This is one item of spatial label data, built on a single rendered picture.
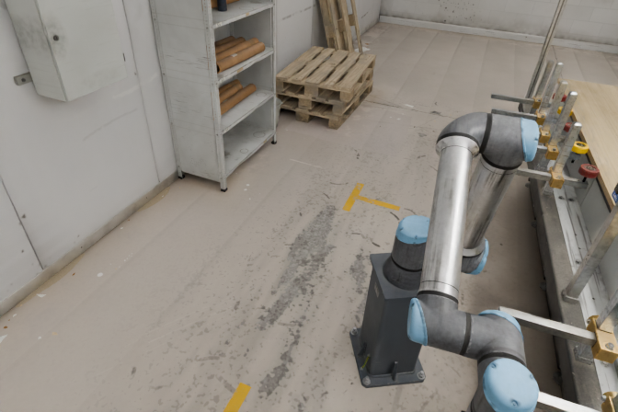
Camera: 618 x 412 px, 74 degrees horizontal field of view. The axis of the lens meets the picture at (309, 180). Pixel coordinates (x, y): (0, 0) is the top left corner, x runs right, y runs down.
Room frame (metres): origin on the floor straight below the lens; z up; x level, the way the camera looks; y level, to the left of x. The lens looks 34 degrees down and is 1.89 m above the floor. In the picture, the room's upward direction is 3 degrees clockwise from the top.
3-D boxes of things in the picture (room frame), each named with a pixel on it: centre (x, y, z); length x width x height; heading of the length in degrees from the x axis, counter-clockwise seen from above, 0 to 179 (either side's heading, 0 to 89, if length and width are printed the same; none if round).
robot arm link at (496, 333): (0.53, -0.41, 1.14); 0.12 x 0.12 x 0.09; 74
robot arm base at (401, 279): (1.24, -0.43, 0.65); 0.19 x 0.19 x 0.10
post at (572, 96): (1.99, -1.32, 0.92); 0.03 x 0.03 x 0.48; 72
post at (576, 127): (1.76, -1.24, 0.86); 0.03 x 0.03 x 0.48; 72
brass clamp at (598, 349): (0.79, -0.91, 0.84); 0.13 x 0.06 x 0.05; 162
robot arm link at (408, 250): (1.24, -0.44, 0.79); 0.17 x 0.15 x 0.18; 74
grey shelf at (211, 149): (3.08, 0.70, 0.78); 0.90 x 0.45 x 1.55; 159
